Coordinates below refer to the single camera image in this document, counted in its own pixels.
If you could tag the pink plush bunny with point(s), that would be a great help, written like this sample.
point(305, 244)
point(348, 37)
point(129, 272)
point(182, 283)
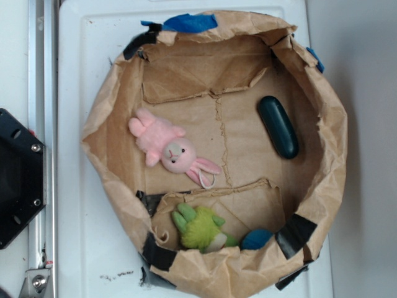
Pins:
point(164, 142)

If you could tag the brown paper bag bin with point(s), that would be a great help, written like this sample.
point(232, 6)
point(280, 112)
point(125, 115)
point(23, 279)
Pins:
point(174, 66)

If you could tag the aluminium frame rail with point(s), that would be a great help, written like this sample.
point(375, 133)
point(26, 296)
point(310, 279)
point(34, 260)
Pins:
point(43, 121)

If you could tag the blue ball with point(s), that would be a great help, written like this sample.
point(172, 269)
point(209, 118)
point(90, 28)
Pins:
point(256, 239)

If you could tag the metal corner bracket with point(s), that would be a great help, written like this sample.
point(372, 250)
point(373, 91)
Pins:
point(37, 284)

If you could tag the green plush toy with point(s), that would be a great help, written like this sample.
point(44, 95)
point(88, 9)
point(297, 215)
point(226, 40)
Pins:
point(200, 229)

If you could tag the dark teal oblong case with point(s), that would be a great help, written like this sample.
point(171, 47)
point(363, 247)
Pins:
point(279, 127)

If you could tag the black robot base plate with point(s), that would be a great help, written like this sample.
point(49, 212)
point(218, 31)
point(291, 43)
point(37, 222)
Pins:
point(22, 177)

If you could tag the white plastic tray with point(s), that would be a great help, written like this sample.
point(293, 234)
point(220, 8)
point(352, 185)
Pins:
point(96, 258)

